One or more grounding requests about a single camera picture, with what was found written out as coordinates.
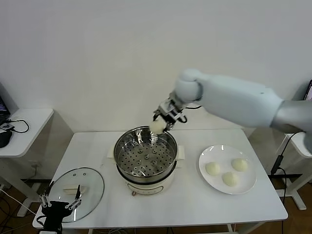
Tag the black computer mouse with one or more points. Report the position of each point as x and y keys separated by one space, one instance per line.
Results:
x=4 y=139

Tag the black laptop pink screen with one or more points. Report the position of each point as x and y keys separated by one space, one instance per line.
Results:
x=308 y=90

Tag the glass pot lid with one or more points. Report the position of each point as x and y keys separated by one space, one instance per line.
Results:
x=92 y=185

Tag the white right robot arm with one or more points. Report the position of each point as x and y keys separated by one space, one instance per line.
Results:
x=231 y=97

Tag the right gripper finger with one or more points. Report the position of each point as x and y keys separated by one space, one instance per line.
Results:
x=157 y=114
x=170 y=124

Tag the white round plate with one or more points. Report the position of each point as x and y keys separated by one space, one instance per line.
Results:
x=219 y=187

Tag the white side table with mouse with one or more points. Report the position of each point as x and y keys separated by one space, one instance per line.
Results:
x=31 y=126

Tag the white wall socket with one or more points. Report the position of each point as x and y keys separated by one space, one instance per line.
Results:
x=36 y=165

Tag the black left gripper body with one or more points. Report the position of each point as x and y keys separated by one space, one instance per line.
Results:
x=54 y=212

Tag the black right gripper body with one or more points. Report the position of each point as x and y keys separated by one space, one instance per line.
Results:
x=171 y=111

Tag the white work table frame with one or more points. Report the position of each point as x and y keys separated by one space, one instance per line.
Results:
x=231 y=230

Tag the cream electric steamer pot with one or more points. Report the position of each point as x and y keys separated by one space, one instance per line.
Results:
x=146 y=189

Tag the white steamed baozi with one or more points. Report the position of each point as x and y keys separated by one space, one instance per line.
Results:
x=156 y=127
x=230 y=179
x=212 y=168
x=240 y=164

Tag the stainless steel steamer basket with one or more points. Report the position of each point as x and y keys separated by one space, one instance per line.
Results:
x=146 y=161

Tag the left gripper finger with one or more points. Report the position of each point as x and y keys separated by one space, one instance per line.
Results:
x=74 y=204
x=45 y=201

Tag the black laptop dark screen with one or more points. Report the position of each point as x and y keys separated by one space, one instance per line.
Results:
x=3 y=107

